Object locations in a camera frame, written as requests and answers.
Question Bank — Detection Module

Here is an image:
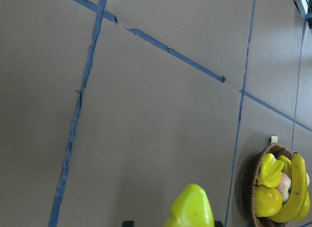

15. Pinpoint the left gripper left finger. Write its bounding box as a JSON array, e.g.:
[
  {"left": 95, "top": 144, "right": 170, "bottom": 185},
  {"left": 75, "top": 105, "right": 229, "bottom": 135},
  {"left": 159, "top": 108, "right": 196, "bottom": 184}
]
[{"left": 122, "top": 220, "right": 135, "bottom": 227}]

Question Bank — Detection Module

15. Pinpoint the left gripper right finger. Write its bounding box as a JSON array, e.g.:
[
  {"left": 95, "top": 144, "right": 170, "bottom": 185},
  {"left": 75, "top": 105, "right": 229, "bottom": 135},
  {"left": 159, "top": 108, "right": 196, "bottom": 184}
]
[{"left": 214, "top": 221, "right": 224, "bottom": 227}]

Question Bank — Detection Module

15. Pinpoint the yellow banana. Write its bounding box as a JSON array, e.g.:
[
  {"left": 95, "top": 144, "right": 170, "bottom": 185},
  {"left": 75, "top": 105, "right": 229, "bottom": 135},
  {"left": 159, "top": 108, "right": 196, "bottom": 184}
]
[
  {"left": 164, "top": 184, "right": 215, "bottom": 227},
  {"left": 268, "top": 152, "right": 307, "bottom": 223}
]

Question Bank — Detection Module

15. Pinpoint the wicker fruit basket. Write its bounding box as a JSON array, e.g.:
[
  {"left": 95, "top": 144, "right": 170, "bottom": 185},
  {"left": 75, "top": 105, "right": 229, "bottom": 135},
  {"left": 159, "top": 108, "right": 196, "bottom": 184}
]
[{"left": 242, "top": 143, "right": 312, "bottom": 227}]

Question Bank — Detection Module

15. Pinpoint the yellow starfruit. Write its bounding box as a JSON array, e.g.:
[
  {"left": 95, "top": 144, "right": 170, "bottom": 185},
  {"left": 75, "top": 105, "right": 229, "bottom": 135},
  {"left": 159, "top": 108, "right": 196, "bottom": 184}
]
[{"left": 256, "top": 153, "right": 291, "bottom": 188}]

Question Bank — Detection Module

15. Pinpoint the pink peach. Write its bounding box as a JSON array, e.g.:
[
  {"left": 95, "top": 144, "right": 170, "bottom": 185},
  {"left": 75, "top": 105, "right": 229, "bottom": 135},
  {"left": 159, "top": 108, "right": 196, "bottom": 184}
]
[{"left": 276, "top": 172, "right": 292, "bottom": 203}]

